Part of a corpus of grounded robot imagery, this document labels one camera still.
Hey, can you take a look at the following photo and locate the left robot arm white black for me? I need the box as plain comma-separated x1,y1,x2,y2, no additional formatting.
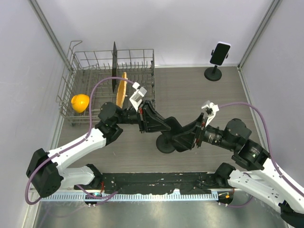
26,100,171,198

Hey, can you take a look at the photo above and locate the white slotted cable duct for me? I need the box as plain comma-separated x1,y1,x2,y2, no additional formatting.
41,191,219,202

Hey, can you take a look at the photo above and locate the black plate upright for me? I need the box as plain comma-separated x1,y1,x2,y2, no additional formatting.
112,42,118,93

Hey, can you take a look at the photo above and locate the black smartphone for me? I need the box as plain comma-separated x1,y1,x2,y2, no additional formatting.
164,116,183,137

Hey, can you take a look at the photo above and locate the lavender smartphone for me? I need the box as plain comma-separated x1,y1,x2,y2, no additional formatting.
209,41,231,66

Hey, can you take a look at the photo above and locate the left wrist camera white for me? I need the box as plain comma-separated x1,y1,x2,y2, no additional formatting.
129,82,147,111

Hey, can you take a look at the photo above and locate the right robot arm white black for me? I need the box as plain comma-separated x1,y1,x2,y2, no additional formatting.
170,116,304,228

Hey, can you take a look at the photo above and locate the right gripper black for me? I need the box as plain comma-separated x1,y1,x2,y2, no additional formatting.
172,112,236,150

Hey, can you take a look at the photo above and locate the yellow bowl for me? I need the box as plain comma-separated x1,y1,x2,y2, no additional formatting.
71,94,90,113

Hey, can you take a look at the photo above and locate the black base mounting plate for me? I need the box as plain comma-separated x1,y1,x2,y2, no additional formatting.
73,171,232,195

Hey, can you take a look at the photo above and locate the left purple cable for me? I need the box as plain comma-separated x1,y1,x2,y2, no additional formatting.
25,76,136,206

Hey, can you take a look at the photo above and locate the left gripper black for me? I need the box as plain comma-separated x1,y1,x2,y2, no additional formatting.
114,100,171,133

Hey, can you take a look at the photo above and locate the grey wire dish rack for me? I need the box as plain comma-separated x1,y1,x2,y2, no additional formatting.
56,40,156,126

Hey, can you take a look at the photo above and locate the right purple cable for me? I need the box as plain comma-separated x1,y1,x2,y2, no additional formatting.
217,102,304,207

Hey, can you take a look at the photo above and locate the orange wooden plate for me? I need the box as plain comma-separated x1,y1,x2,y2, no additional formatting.
116,80,127,108

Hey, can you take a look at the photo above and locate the purple cable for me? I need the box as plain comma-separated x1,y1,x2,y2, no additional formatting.
217,102,304,207
25,76,136,206

